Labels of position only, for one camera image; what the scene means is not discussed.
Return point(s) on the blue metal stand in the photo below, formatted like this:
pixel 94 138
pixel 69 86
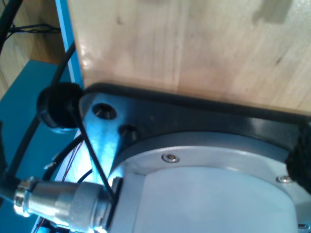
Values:
pixel 29 97

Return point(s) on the black round knob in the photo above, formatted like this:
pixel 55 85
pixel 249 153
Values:
pixel 58 106

